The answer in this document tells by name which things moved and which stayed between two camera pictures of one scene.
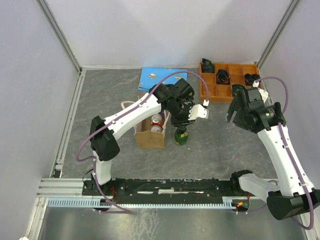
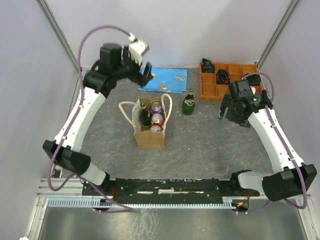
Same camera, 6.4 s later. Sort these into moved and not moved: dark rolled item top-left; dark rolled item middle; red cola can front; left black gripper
Moved: left black gripper
Not moved: red cola can front; dark rolled item top-left; dark rolled item middle
